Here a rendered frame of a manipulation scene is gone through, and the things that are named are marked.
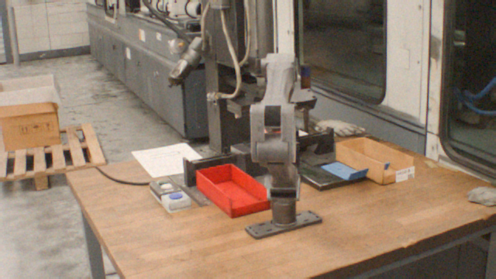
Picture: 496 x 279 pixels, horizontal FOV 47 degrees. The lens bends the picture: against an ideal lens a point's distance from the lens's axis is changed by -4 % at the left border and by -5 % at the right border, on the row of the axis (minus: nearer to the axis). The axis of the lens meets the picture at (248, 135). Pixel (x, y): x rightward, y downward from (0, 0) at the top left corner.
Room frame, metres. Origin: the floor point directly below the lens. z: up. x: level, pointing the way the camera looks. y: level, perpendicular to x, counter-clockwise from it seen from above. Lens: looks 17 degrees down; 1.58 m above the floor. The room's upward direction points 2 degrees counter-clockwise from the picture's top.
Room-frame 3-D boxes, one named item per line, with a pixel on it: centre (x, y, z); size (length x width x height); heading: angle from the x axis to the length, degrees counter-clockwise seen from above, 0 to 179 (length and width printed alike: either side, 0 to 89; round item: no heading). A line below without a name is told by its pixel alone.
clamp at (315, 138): (1.92, -0.20, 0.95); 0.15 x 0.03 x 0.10; 116
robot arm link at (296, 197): (1.40, -0.08, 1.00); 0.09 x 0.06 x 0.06; 81
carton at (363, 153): (1.76, -0.40, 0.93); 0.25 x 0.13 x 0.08; 26
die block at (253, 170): (1.82, -0.05, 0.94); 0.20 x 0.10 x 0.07; 116
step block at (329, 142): (1.95, -0.26, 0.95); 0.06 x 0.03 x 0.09; 116
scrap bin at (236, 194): (1.58, 0.05, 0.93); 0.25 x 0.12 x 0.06; 26
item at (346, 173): (1.70, -0.29, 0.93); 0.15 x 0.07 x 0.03; 29
